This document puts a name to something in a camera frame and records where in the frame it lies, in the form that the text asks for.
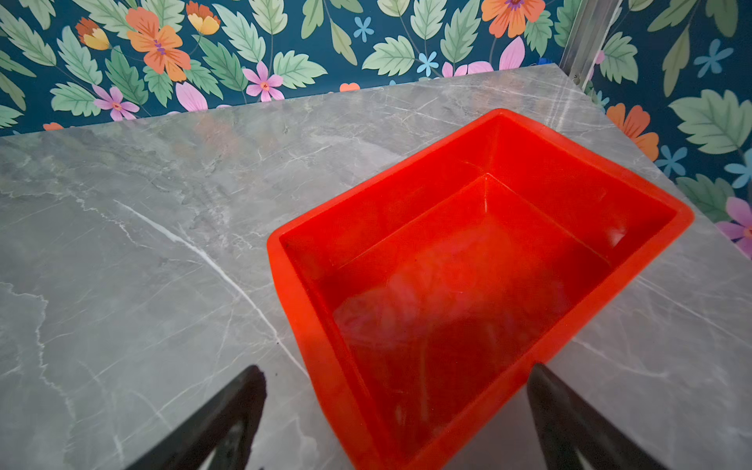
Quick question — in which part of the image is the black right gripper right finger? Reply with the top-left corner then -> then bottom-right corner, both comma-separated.
527,363 -> 665,469

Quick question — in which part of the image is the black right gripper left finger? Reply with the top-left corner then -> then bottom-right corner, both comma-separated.
129,365 -> 268,469

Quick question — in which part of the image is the red plastic bin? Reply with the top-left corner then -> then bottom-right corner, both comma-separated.
268,109 -> 694,469

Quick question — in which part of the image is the aluminium frame post right rear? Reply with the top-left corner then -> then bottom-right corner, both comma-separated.
559,0 -> 623,90

